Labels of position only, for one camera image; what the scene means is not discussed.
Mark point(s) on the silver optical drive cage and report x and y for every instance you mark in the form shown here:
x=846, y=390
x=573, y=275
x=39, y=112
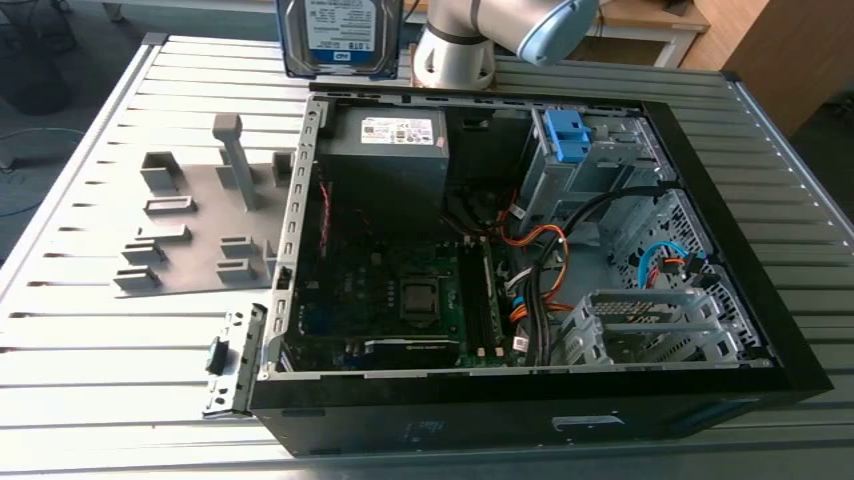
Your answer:
x=601, y=175

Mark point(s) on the wooden cabinet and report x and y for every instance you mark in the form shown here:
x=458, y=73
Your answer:
x=788, y=50

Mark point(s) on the black graphics card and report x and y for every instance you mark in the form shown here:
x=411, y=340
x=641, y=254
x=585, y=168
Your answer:
x=410, y=350

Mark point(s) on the silver CPU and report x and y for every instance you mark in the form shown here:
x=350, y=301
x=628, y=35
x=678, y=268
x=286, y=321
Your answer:
x=421, y=300

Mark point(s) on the silver disk bay cage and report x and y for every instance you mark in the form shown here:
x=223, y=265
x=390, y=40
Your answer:
x=641, y=325

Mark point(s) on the grey power supply unit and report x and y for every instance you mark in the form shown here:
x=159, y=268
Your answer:
x=387, y=185

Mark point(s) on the silver hinged case bracket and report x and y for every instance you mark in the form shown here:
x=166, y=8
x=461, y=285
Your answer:
x=237, y=360

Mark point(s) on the black PC case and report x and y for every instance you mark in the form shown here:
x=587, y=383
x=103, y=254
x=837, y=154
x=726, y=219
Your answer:
x=467, y=425

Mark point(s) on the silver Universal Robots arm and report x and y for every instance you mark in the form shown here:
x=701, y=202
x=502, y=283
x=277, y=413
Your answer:
x=454, y=60

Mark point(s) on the hard disk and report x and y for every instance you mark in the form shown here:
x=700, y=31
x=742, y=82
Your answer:
x=341, y=35

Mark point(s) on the grey parts rack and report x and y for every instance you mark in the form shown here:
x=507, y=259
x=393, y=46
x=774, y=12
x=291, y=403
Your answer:
x=201, y=235

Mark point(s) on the blue plastic drive latch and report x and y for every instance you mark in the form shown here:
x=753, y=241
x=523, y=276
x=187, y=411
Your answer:
x=567, y=135

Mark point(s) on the white frame desk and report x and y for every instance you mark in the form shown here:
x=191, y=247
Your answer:
x=641, y=15

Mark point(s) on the black office chair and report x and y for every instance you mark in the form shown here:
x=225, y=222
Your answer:
x=40, y=85

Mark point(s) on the green motherboard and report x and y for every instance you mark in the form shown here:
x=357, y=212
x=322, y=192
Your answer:
x=361, y=300

